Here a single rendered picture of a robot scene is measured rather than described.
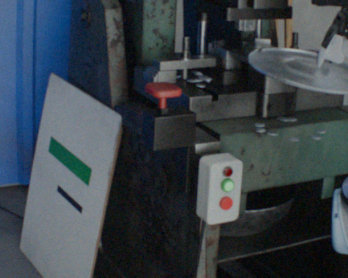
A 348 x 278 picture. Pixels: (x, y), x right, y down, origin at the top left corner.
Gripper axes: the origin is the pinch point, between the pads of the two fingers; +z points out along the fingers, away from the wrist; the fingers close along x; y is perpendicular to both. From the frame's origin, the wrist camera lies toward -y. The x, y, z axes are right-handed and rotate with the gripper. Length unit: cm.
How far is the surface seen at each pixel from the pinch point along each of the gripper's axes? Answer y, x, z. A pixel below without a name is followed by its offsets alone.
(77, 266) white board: -28, -19, 84
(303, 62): -2.9, -3.3, 2.3
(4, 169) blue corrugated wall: -100, 26, 121
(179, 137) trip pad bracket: -8.9, -33.2, 19.0
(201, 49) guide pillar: -29.7, 0.1, 17.1
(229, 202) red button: 6.7, -32.0, 24.9
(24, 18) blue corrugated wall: -118, 32, 64
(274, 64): -6.4, -10.3, 3.9
